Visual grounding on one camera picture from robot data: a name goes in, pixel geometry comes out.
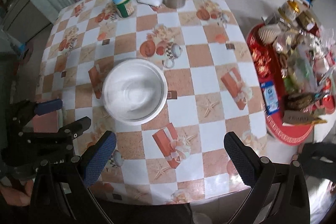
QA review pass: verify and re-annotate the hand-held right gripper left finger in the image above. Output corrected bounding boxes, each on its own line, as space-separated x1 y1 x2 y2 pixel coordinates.
29 130 117 224

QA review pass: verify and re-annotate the red round tray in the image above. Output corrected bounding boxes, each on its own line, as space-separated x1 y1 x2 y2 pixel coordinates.
246 22 315 146

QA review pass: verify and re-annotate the kraft paper box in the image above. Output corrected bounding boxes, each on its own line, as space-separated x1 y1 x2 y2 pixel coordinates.
282 110 327 126

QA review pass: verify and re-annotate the pink plate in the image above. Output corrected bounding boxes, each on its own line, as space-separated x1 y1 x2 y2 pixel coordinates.
33 109 65 134

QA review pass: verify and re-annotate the person's left hand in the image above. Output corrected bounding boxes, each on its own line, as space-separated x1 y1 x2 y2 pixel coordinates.
0 179 34 207

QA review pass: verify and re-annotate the blue plastic object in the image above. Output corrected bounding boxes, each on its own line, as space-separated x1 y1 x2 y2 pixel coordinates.
10 38 30 59

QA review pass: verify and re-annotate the pile of red candy packets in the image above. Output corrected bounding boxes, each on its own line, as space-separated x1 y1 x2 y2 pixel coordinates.
249 44 271 77

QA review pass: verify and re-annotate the woven basket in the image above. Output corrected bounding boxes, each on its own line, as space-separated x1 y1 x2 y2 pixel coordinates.
285 93 322 111

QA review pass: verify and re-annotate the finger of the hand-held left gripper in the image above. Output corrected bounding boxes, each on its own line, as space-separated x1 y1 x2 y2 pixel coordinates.
9 98 63 125
22 116 92 145

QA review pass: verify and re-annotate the foam-netted fruit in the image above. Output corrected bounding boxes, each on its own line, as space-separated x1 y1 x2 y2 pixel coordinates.
257 24 280 44

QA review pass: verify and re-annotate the gold-lid jar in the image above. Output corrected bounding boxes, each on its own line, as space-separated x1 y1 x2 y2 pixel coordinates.
278 0 301 20
297 10 315 30

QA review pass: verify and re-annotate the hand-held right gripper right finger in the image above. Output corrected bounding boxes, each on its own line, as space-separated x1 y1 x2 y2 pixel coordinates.
223 131 311 224

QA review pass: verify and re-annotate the dark cloth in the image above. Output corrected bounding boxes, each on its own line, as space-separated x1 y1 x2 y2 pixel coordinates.
297 142 336 184

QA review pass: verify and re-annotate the pale green plate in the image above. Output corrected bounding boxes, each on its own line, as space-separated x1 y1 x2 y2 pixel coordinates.
57 108 66 132

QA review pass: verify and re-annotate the clear bag of dried slices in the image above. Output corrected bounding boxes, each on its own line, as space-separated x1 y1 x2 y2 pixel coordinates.
283 56 315 93

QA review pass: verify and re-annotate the blue wet wipes packet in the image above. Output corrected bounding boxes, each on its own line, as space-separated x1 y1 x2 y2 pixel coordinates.
261 81 280 115

